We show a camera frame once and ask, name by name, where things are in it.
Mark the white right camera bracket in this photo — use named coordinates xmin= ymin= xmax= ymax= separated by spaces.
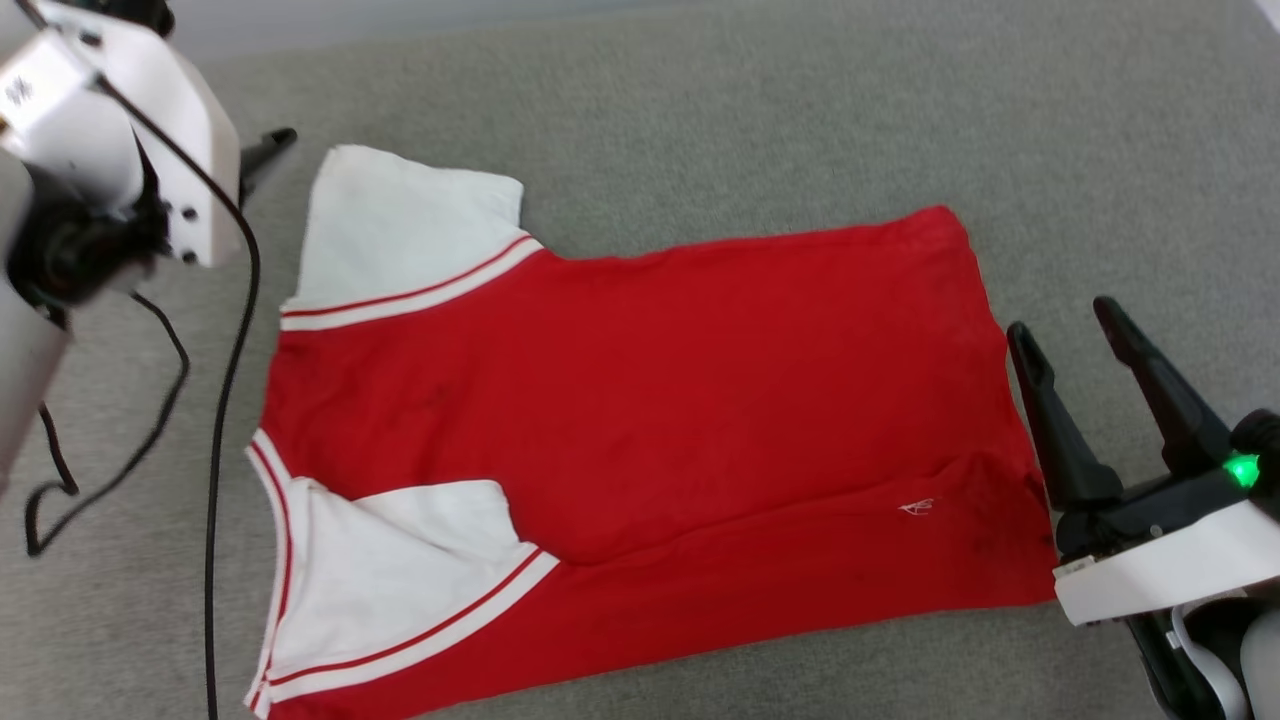
xmin=1053 ymin=500 xmax=1280 ymax=627

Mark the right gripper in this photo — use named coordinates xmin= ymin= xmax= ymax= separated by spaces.
xmin=1007 ymin=296 xmax=1280 ymax=567

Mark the white cable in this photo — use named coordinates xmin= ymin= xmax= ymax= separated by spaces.
xmin=1165 ymin=605 xmax=1247 ymax=720

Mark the white camera bracket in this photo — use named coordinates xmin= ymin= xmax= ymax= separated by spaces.
xmin=40 ymin=0 xmax=242 ymax=267
xmin=1053 ymin=500 xmax=1280 ymax=627

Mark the red and white t-shirt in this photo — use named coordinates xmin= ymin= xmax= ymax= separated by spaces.
xmin=243 ymin=143 xmax=1061 ymax=720

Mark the thin black cable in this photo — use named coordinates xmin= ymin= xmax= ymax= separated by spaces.
xmin=15 ymin=0 xmax=263 ymax=720
xmin=25 ymin=290 xmax=193 ymax=559

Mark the white left camera bracket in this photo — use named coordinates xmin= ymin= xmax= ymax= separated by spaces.
xmin=40 ymin=0 xmax=242 ymax=267

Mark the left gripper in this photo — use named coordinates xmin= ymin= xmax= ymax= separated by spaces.
xmin=0 ymin=30 xmax=298 ymax=307

